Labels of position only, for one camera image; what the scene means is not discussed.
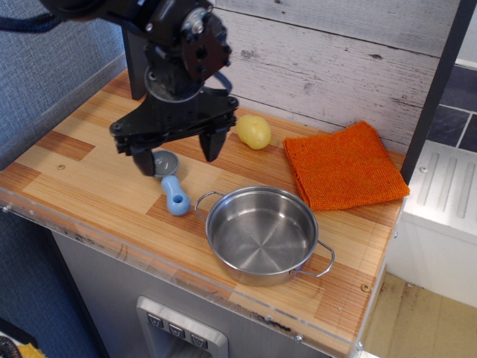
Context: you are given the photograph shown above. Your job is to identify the white ribbed radiator unit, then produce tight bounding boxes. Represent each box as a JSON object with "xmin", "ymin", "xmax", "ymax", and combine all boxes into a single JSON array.
[{"xmin": 386, "ymin": 141, "xmax": 476, "ymax": 306}]

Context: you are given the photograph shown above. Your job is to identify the yellow object bottom left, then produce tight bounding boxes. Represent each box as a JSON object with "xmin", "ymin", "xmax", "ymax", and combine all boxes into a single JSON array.
[{"xmin": 17, "ymin": 343, "xmax": 46, "ymax": 358}]

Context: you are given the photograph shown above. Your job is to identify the orange folded cloth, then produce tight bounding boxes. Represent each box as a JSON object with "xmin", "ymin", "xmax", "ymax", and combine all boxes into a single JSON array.
[{"xmin": 283, "ymin": 121, "xmax": 410, "ymax": 211}]

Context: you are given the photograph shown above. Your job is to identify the blue grey toy spoon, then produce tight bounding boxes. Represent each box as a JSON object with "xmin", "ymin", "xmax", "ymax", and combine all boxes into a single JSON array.
[{"xmin": 153, "ymin": 150, "xmax": 191, "ymax": 216}]

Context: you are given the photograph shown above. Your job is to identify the dark grey left post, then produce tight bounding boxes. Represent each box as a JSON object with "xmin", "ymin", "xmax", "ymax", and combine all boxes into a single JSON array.
[{"xmin": 121, "ymin": 29, "xmax": 148, "ymax": 100}]

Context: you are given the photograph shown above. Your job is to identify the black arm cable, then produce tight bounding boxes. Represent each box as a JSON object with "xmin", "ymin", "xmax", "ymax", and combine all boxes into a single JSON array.
[{"xmin": 0, "ymin": 10, "xmax": 64, "ymax": 34}]

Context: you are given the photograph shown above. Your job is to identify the dark grey right post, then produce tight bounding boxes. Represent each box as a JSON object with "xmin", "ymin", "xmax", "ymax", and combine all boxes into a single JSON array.
[{"xmin": 400, "ymin": 0, "xmax": 476, "ymax": 183}]

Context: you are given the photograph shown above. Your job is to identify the dark grey post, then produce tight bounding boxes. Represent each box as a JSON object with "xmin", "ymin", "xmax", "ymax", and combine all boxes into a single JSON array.
[
  {"xmin": 400, "ymin": 0, "xmax": 476, "ymax": 183},
  {"xmin": 121, "ymin": 29, "xmax": 148, "ymax": 100}
]

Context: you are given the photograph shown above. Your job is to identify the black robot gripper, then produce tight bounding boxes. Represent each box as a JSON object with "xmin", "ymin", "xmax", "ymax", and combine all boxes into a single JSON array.
[{"xmin": 110, "ymin": 67, "xmax": 239, "ymax": 177}]

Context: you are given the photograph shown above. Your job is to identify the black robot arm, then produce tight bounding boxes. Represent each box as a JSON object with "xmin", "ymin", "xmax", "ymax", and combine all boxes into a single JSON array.
[{"xmin": 42, "ymin": 1, "xmax": 239, "ymax": 176}]

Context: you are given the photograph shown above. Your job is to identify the stainless steel pot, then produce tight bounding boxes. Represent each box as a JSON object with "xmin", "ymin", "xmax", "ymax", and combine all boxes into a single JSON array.
[{"xmin": 200, "ymin": 186, "xmax": 335, "ymax": 286}]

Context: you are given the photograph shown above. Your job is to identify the yellow toy potato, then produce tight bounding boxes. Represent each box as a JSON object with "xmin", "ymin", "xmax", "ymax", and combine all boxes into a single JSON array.
[{"xmin": 236, "ymin": 115, "xmax": 271, "ymax": 150}]

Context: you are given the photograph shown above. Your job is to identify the grey toy fridge cabinet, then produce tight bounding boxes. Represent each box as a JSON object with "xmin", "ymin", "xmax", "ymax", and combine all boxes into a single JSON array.
[{"xmin": 50, "ymin": 230, "xmax": 336, "ymax": 358}]

